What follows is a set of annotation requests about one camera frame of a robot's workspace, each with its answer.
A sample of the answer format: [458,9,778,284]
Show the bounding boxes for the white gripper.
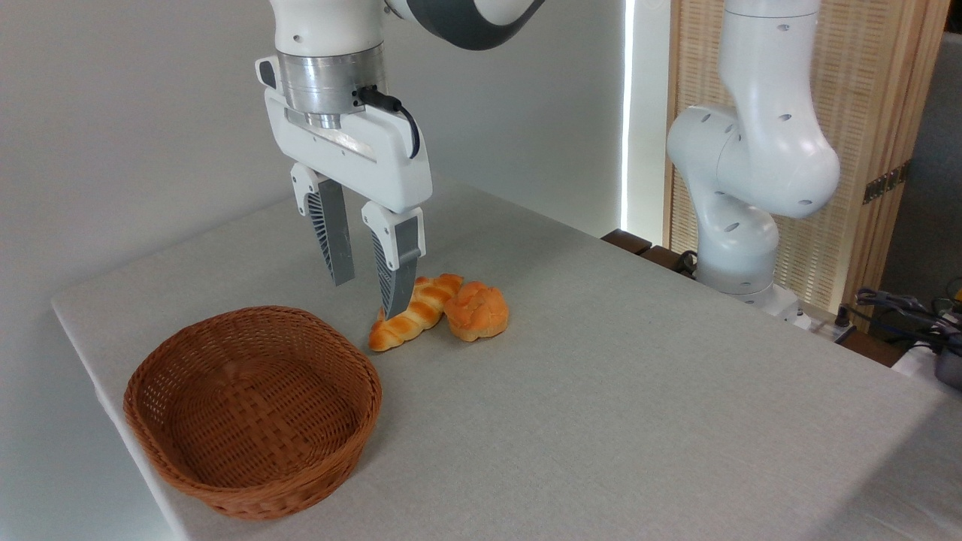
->
[255,56,434,322]

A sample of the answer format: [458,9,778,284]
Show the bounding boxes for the round golden bread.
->
[443,281,510,343]

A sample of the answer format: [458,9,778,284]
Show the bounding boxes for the long braided bread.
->
[368,274,464,353]

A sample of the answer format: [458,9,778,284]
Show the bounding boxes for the brown wicker basket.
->
[123,305,383,521]

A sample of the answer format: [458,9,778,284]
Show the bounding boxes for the dark wooden furniture edge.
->
[600,228,698,280]

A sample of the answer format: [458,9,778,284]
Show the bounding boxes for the grey tablecloth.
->
[51,162,962,541]

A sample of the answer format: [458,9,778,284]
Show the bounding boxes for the white power strip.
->
[797,312,858,344]

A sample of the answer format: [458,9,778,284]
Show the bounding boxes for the metal screen hinge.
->
[862,161,912,205]

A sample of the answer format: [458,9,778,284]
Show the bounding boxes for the wooden slatted screen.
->
[664,0,952,325]

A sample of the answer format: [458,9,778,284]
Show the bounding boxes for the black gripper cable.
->
[357,86,422,160]

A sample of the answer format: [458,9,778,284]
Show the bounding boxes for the bundle of black cables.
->
[853,280,962,355]

